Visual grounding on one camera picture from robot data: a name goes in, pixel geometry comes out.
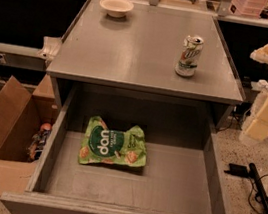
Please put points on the green rice chip bag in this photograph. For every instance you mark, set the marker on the green rice chip bag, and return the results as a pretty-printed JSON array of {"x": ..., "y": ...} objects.
[{"x": 111, "y": 147}]

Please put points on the grey cabinet counter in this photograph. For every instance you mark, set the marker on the grey cabinet counter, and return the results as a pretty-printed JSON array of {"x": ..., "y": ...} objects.
[{"x": 141, "y": 51}]

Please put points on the open grey drawer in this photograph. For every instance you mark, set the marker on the open grey drawer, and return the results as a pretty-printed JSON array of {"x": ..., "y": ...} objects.
[{"x": 182, "y": 174}]

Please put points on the pink storage box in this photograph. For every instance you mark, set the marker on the pink storage box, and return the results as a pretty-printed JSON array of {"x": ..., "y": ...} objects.
[{"x": 248, "y": 8}]

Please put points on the white soda can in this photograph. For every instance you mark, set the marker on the white soda can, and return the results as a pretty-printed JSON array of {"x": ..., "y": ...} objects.
[{"x": 189, "y": 59}]

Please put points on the black power adapter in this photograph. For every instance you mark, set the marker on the black power adapter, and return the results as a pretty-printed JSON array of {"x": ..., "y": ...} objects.
[{"x": 237, "y": 170}]

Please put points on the white paper bowl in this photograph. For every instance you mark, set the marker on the white paper bowl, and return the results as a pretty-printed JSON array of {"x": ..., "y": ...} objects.
[{"x": 116, "y": 8}]

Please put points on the snack packets in box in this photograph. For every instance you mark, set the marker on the snack packets in box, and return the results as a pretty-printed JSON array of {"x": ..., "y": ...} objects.
[{"x": 38, "y": 142}]

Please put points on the open cardboard box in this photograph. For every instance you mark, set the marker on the open cardboard box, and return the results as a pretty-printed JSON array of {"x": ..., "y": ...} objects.
[{"x": 22, "y": 115}]

